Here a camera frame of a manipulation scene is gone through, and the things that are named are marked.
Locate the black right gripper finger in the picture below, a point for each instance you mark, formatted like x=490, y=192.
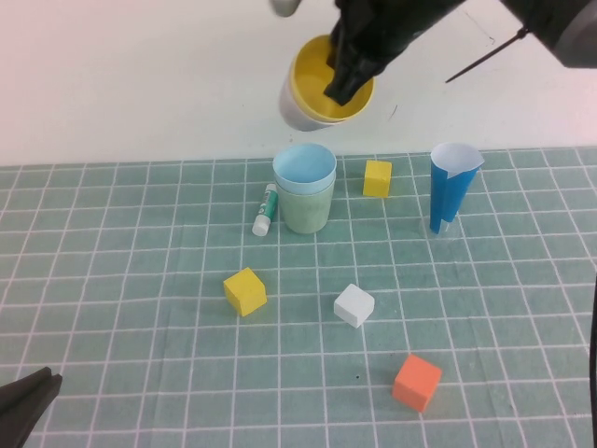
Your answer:
x=347, y=86
x=337, y=46

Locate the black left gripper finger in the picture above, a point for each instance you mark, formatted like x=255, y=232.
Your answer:
x=23, y=389
x=28, y=415

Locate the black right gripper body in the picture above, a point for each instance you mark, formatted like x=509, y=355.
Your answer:
x=387, y=32

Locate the yellow plastic cup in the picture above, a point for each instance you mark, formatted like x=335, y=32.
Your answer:
x=312, y=88

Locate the pink plastic cup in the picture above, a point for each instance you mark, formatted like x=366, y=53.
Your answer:
x=294, y=109

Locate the light blue plastic cup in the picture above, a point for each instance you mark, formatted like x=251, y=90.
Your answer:
x=303, y=165

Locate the green plastic cup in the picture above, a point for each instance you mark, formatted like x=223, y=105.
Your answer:
x=305, y=212

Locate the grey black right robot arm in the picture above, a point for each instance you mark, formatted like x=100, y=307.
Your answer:
x=569, y=32

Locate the yellow foam cube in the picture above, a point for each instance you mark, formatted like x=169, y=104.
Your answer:
x=245, y=291
x=377, y=179

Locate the teal grid tablecloth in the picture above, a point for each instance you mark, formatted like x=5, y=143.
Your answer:
x=93, y=280

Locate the green white glue stick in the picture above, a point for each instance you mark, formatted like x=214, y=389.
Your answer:
x=267, y=205

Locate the blue paper cone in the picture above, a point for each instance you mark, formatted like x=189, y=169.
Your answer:
x=445, y=196

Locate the white foam cube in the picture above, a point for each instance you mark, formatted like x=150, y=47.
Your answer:
x=353, y=305

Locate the orange foam cube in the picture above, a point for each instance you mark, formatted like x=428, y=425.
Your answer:
x=415, y=382

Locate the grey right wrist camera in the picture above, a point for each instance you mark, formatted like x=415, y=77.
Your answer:
x=284, y=7

